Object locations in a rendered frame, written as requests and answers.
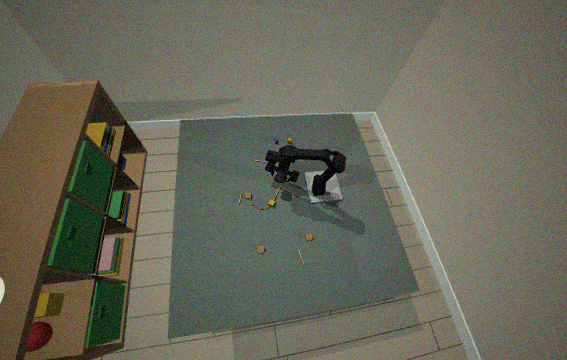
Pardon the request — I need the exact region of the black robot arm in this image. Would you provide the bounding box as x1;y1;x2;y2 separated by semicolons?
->
265;145;346;196

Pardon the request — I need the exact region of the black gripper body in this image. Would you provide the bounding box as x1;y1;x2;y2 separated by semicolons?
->
265;161;300;182

